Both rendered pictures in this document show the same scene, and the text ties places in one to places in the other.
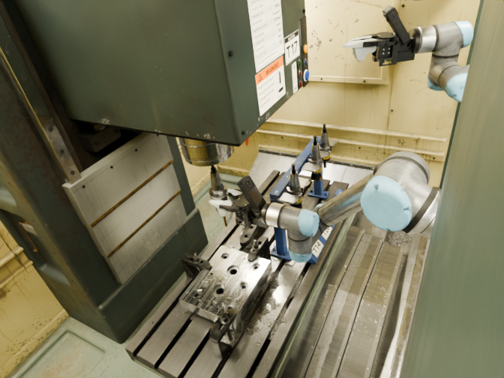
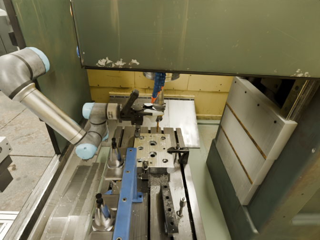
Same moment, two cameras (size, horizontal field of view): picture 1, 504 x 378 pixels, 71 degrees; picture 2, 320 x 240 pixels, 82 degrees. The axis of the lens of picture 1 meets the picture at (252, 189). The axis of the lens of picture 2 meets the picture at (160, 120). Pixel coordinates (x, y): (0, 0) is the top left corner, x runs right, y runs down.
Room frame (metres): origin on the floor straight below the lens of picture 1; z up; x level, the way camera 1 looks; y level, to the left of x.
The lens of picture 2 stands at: (1.55, -0.35, 1.75)
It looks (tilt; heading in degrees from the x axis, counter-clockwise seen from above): 34 degrees down; 141
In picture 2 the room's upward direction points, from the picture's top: 4 degrees clockwise
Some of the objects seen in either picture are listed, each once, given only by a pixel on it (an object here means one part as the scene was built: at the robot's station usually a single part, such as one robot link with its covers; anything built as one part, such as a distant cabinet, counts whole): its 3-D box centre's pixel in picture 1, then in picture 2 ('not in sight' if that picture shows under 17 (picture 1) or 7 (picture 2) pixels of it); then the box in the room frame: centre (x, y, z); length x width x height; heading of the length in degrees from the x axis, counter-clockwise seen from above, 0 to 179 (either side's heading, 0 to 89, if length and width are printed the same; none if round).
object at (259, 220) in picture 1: (253, 211); (131, 113); (0.89, 0.01, 1.29); 0.12 x 0.08 x 0.09; 56
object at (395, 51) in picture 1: (394, 46); not in sight; (1.07, -0.49, 1.68); 0.12 x 0.08 x 0.09; 86
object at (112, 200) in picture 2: (310, 167); (107, 202); (1.21, -0.25, 1.21); 0.07 x 0.05 x 0.01; 56
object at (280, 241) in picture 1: (279, 227); (132, 178); (1.05, -0.08, 1.05); 0.10 x 0.05 x 0.30; 56
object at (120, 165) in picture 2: (295, 190); (115, 162); (1.07, -0.16, 1.21); 0.06 x 0.06 x 0.03
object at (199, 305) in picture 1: (227, 283); (152, 151); (0.89, 0.15, 0.96); 0.29 x 0.23 x 0.05; 146
